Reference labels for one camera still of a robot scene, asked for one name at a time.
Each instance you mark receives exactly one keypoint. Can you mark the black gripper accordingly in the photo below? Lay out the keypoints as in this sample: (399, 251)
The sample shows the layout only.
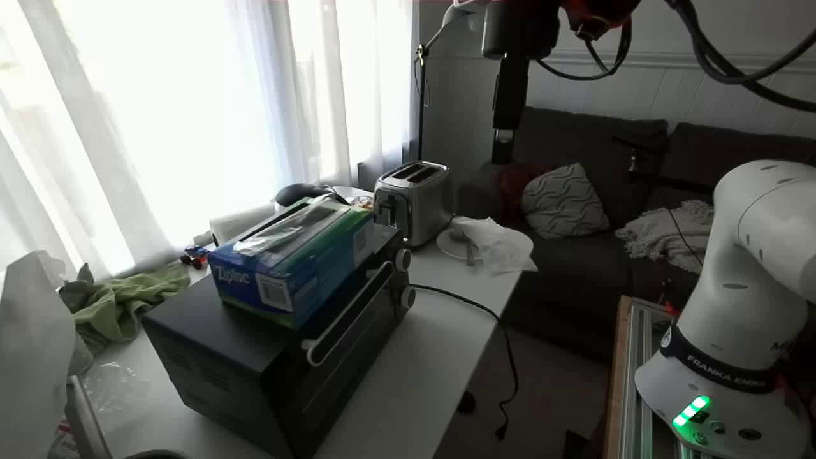
(511, 31)

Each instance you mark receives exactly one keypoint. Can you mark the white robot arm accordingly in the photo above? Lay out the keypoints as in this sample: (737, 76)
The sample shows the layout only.
(715, 377)

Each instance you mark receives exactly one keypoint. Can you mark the blue ziploc box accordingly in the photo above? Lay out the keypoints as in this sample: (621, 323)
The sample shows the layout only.
(287, 266)

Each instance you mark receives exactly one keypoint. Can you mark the dark red pillow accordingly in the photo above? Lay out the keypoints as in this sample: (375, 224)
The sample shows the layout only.
(511, 186)

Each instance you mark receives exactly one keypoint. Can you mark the grey patterned pillow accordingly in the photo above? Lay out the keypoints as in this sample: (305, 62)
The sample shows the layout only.
(564, 206)

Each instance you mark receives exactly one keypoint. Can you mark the silver toaster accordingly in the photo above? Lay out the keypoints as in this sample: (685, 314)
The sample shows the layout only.
(417, 200)

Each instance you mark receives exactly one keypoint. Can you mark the dark grey sofa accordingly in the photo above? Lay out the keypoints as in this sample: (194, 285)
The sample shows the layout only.
(616, 207)

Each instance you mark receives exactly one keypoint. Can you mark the white crumpled cloth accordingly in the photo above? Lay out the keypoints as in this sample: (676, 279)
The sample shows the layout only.
(482, 243)

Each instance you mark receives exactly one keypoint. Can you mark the white blanket on sofa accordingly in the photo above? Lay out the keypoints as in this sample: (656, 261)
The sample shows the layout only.
(672, 234)

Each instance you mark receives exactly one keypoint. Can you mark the white sheer curtain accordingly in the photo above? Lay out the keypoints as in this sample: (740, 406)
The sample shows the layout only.
(129, 127)

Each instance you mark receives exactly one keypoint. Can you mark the black toaster oven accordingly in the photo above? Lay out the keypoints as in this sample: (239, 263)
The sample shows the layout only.
(274, 387)

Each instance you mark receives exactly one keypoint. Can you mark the green cloth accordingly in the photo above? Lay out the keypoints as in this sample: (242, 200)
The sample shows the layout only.
(107, 313)

